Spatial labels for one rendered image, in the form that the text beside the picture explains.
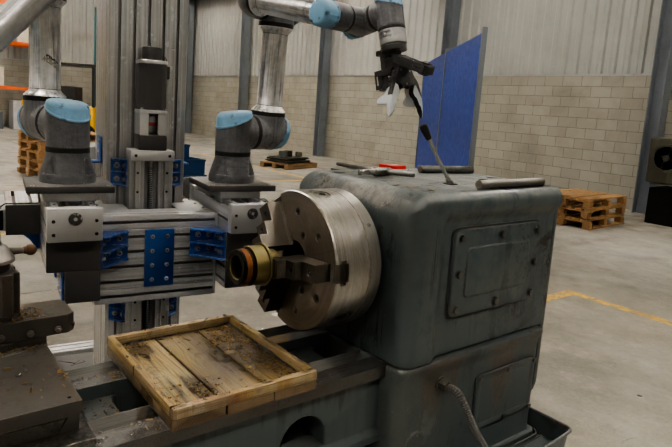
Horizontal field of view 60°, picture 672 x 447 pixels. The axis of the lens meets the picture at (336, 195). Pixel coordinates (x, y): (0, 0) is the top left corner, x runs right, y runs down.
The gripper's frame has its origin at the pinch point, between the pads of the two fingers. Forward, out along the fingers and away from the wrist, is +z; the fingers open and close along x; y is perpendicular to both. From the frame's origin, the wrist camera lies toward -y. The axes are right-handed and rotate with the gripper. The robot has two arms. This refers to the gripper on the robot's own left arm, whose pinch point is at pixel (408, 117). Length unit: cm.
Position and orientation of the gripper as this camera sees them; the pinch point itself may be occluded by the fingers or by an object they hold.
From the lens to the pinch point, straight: 160.2
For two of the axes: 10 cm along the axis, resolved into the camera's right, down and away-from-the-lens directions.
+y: -7.3, 0.9, 6.8
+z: 1.1, 9.9, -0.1
